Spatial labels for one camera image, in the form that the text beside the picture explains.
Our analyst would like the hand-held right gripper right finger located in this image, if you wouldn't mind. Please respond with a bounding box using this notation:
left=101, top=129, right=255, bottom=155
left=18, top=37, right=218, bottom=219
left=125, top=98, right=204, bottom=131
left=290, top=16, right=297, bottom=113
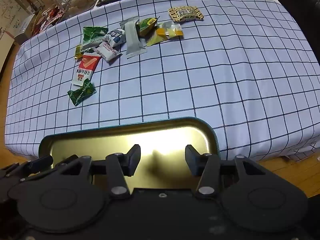
left=185, top=144, right=267, bottom=200

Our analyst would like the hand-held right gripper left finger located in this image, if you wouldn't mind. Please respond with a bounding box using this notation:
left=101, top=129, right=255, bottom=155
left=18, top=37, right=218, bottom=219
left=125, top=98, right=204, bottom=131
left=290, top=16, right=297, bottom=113
left=59, top=144, right=141, bottom=200

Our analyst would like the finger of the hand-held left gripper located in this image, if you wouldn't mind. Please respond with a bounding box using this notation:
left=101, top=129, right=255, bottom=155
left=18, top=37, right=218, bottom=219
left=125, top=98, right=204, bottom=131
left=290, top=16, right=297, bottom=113
left=54, top=154, right=80, bottom=167
left=25, top=155, right=54, bottom=175

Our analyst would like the gold metal tray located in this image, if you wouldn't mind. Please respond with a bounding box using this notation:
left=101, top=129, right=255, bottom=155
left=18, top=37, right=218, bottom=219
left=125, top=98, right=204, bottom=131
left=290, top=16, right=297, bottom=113
left=39, top=117, right=221, bottom=189

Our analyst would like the dark green candy packet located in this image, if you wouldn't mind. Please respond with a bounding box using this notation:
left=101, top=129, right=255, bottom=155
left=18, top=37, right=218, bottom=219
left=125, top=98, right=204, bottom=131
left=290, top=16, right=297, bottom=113
left=67, top=79, right=97, bottom=107

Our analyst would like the red and white snack packet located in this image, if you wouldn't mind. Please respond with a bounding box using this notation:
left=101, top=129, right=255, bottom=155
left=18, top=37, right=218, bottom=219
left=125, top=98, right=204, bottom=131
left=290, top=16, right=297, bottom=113
left=71, top=54, right=102, bottom=87

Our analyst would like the small yellow candy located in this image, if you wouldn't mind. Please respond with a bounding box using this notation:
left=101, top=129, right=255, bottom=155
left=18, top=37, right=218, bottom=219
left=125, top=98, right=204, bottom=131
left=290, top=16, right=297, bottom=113
left=74, top=44, right=84, bottom=60

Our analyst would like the white red-lettered snack packet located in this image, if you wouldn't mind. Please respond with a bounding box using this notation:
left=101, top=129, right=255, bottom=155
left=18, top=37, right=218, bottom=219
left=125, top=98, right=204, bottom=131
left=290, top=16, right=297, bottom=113
left=95, top=41, right=122, bottom=62

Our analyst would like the long grey snack packet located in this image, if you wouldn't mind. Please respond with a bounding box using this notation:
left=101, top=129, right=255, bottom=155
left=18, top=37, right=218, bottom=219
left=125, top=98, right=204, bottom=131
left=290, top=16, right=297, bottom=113
left=119, top=15, right=147, bottom=56

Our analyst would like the blue and white snack packet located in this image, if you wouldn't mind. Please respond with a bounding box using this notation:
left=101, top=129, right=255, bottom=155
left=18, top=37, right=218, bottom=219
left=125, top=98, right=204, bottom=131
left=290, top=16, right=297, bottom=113
left=102, top=28, right=126, bottom=48

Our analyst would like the green and white snack packet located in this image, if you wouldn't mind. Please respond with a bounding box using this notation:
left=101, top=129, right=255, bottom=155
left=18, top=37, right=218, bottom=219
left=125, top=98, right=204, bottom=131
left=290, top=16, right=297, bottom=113
left=82, top=26, right=109, bottom=53

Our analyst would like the yellow and clear snack packet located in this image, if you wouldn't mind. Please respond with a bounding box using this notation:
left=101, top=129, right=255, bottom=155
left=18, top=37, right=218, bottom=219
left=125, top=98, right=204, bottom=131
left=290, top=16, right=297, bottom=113
left=146, top=22, right=184, bottom=47

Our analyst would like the green and yellow snack packet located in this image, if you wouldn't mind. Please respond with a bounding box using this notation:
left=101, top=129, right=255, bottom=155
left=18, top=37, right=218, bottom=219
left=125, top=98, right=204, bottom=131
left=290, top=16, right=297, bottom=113
left=137, top=16, right=160, bottom=37

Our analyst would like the beige patterned snack packet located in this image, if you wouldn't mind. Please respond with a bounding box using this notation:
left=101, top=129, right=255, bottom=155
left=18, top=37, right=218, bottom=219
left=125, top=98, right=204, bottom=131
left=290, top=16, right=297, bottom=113
left=168, top=6, right=204, bottom=22

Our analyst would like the white checked tablecloth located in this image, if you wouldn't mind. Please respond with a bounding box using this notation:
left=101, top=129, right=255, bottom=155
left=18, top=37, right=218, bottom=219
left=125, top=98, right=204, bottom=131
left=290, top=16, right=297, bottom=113
left=4, top=0, right=320, bottom=163

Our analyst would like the grey cardboard box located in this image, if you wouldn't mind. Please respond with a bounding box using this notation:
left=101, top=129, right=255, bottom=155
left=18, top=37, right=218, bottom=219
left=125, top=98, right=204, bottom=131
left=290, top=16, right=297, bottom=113
left=14, top=14, right=38, bottom=46

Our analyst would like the heap of red snack wrappers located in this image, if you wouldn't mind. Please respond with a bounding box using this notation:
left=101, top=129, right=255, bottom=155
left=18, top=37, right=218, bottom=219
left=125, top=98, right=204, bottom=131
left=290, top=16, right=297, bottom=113
left=32, top=6, right=68, bottom=36

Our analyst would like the white printed cardboard box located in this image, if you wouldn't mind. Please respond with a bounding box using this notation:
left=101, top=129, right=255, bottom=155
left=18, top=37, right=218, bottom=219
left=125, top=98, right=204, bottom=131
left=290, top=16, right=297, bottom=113
left=0, top=0, right=32, bottom=34

